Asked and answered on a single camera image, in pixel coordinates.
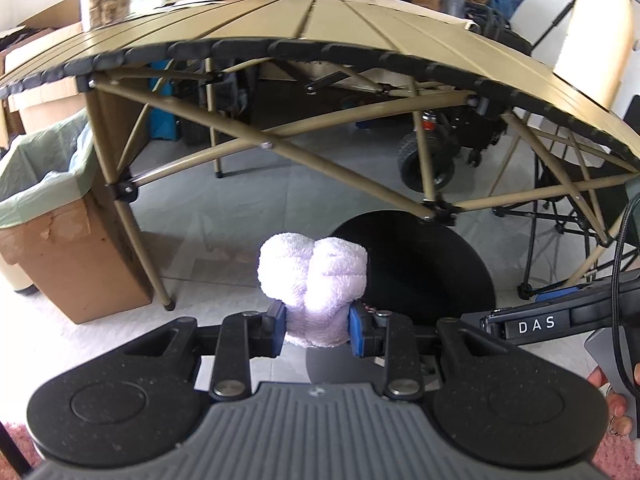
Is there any white fluffy towel roll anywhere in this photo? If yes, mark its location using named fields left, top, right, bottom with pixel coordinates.
left=257, top=233, right=368, bottom=348

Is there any black round trash bin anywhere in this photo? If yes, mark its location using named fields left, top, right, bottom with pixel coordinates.
left=306, top=210, right=497, bottom=389

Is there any person right hand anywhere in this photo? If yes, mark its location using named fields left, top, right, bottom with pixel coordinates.
left=587, top=366, right=639, bottom=440

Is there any black folding camp chair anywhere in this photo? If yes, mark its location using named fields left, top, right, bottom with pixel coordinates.
left=492, top=155, right=629, bottom=300

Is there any cardboard box with liner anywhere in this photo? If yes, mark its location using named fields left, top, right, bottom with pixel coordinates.
left=1, top=112, right=153, bottom=324

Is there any blue panel under table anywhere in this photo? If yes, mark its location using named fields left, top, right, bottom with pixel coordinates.
left=146, top=58, right=181, bottom=142

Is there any pink knitted rug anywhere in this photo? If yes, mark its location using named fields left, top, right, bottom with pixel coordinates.
left=0, top=422, right=42, bottom=479

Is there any tan folding camping table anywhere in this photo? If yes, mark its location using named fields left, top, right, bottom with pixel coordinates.
left=1, top=0, right=639, bottom=310

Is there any black cable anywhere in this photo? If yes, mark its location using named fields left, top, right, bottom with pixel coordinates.
left=606, top=169, right=640, bottom=401

